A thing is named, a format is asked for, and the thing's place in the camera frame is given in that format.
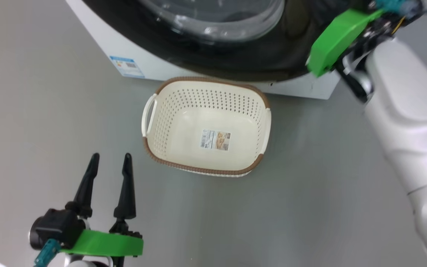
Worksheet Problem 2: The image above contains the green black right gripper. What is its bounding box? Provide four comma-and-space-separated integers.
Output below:
306, 8, 403, 103

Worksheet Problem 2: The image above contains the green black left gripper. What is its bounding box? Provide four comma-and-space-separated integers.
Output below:
61, 153, 144, 267

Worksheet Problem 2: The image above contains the dark washing machine door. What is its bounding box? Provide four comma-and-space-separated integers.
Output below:
82, 0, 347, 82

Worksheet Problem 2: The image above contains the paper basket label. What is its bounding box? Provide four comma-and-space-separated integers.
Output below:
200, 129, 231, 151

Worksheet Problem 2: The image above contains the cream perforated laundry basket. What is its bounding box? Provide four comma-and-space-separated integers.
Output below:
141, 77, 272, 177

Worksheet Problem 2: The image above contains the white washing machine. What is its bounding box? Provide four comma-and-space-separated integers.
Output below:
65, 0, 342, 100

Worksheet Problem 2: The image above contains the blue white energy label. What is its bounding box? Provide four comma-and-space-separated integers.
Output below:
109, 56, 145, 78

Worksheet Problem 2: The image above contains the teal right cable connector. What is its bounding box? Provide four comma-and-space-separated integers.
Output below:
375, 0, 403, 13

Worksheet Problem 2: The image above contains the teal cable connector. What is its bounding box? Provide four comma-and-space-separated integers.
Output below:
375, 0, 403, 13
34, 238, 61, 267

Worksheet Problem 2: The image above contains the teal left cable connector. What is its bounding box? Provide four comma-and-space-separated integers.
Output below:
34, 238, 61, 267

